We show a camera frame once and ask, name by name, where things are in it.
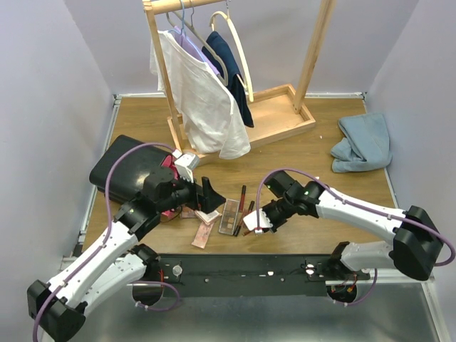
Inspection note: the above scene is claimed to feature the white t-shirt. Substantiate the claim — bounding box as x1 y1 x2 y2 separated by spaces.
158 31 251 160

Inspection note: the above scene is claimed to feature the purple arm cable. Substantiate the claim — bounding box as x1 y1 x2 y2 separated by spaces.
254 168 456 307
31 142 176 342

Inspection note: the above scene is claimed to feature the pink palette lower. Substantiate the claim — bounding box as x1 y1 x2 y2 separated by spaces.
192 222 214 249

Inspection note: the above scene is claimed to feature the blue hanger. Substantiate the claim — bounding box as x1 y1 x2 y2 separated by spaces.
167 0 199 50

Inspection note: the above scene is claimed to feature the cream wooden hanger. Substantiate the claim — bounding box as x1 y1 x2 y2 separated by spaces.
209 11 254 103

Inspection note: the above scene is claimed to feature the light blue towel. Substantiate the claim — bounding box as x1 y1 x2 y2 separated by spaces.
331 113 393 173

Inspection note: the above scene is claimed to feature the pink drawer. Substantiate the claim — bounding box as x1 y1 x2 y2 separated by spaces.
162 155 178 220

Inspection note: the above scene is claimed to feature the navy blue garment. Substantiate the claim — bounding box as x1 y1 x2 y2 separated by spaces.
206 31 254 128

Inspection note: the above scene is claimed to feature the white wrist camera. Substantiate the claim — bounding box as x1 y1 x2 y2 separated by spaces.
172 150 200 183
243 209 273 234

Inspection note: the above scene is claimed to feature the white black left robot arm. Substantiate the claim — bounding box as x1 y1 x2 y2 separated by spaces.
27 166 226 341

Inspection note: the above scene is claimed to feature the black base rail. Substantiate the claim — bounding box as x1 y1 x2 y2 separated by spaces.
157 254 370 298

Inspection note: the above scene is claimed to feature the wooden clothes rack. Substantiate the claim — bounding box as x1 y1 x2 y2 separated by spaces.
143 1 336 148

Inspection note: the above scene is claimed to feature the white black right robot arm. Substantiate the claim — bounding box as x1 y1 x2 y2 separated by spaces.
255 170 443 281

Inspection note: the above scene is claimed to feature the brown eyeshadow palette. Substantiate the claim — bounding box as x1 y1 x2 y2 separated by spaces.
218 199 239 236

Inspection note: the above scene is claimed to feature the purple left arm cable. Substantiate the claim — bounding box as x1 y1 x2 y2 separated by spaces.
31 142 176 342

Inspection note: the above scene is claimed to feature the small square blush compact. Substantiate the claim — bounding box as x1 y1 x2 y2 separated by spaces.
195 210 221 225

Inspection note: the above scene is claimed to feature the black organizer box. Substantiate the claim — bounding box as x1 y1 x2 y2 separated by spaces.
89 135 171 204

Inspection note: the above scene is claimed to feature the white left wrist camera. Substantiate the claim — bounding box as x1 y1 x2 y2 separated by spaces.
172 150 200 183

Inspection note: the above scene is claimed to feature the grey hanger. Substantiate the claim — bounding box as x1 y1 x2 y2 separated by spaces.
165 1 229 86

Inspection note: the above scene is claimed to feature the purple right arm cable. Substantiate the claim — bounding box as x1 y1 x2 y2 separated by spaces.
254 168 456 307

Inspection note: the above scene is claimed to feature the pink palette behind compact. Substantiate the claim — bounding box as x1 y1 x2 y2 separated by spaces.
180 207 197 219

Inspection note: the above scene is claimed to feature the lavender shirt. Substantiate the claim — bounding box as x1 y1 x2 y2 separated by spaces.
168 26 220 76

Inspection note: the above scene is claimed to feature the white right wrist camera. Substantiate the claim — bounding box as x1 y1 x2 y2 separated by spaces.
243 209 273 234

